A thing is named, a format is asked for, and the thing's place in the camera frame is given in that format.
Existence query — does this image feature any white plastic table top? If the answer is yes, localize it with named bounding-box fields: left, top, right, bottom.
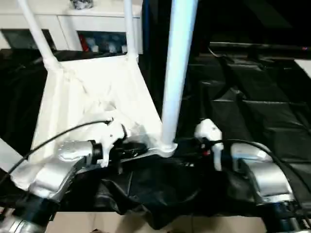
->
left=11, top=54, right=180, bottom=192

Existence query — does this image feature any black work mat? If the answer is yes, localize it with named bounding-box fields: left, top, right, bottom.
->
left=0, top=48, right=311, bottom=230

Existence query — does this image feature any black covered bench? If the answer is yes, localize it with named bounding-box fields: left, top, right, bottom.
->
left=208, top=41, right=311, bottom=59

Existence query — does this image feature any black cabinet with yellow label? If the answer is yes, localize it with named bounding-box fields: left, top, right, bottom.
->
left=142, top=0, right=212, bottom=64

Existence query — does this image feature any white flat board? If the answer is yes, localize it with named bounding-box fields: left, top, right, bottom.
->
left=294, top=59, right=311, bottom=80

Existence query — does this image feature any white cabinet with glass doors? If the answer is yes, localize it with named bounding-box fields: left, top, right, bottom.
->
left=0, top=4, right=144, bottom=56

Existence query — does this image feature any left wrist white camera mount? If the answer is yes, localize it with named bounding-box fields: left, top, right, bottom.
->
left=101, top=120, right=129, bottom=168

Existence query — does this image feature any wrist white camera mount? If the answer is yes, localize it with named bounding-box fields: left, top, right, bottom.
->
left=194, top=118, right=225, bottom=171
left=101, top=120, right=129, bottom=168

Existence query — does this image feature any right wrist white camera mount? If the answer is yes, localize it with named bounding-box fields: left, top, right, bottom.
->
left=194, top=118, right=225, bottom=171

